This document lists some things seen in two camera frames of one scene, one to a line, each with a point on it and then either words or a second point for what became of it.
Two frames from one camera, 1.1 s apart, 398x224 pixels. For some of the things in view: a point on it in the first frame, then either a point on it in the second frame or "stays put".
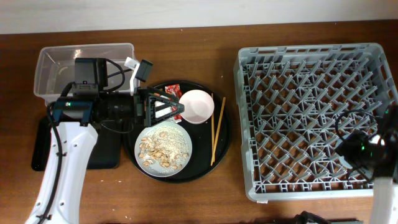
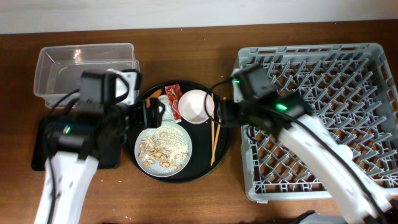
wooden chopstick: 217,130 stays put
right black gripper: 345,148 → 227,112
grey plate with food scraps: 163,149 stays put
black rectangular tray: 107,154 stays put
